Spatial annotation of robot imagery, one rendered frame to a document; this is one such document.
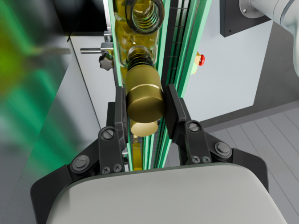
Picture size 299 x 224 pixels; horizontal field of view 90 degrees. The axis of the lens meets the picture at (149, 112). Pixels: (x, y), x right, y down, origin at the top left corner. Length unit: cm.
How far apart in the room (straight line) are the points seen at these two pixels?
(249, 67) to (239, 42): 20
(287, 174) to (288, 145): 43
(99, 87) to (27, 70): 32
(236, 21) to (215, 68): 26
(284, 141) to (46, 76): 289
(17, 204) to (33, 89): 13
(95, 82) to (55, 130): 23
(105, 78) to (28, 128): 32
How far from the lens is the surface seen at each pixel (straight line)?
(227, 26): 79
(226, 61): 95
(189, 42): 40
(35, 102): 21
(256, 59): 106
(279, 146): 286
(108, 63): 30
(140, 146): 81
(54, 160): 32
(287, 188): 268
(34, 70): 22
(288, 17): 61
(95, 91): 52
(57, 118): 32
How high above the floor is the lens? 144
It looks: 41 degrees down
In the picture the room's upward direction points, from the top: 171 degrees clockwise
